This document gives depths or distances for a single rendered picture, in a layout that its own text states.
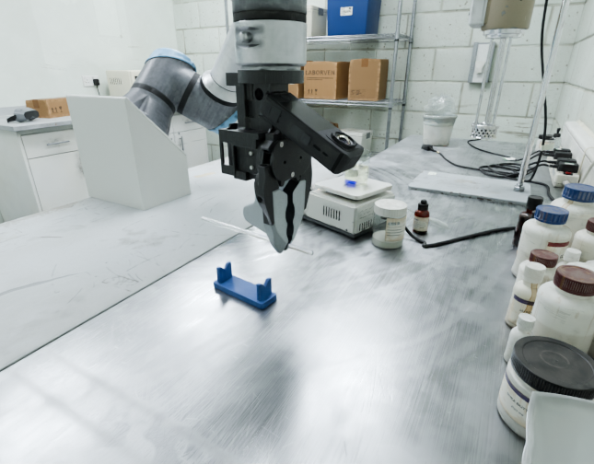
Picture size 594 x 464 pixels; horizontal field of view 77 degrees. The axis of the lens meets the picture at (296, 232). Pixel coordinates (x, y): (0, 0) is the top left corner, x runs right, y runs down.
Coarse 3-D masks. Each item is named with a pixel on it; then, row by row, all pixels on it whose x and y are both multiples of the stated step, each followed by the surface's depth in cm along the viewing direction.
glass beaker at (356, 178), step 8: (368, 152) 72; (360, 160) 71; (368, 160) 72; (352, 168) 72; (360, 168) 72; (368, 168) 73; (344, 176) 74; (352, 176) 73; (360, 176) 73; (344, 184) 75; (352, 184) 74; (360, 184) 73
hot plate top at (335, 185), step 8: (320, 184) 77; (328, 184) 77; (336, 184) 77; (368, 184) 77; (376, 184) 77; (384, 184) 77; (336, 192) 73; (344, 192) 72; (352, 192) 71; (360, 192) 71; (368, 192) 72; (376, 192) 73
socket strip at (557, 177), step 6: (552, 168) 115; (552, 174) 112; (558, 174) 104; (564, 174) 103; (570, 174) 102; (576, 174) 103; (552, 180) 109; (558, 180) 104; (570, 180) 103; (576, 180) 102; (558, 186) 104; (564, 186) 104
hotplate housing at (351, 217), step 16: (320, 192) 77; (384, 192) 77; (320, 208) 77; (336, 208) 73; (352, 208) 70; (368, 208) 72; (320, 224) 79; (336, 224) 75; (352, 224) 71; (368, 224) 74
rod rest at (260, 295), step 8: (216, 272) 56; (224, 272) 56; (216, 280) 57; (224, 280) 57; (232, 280) 57; (240, 280) 57; (216, 288) 56; (224, 288) 55; (232, 288) 55; (240, 288) 55; (248, 288) 55; (256, 288) 55; (264, 288) 52; (240, 296) 53; (248, 296) 53; (256, 296) 53; (264, 296) 52; (272, 296) 53; (256, 304) 52; (264, 304) 51
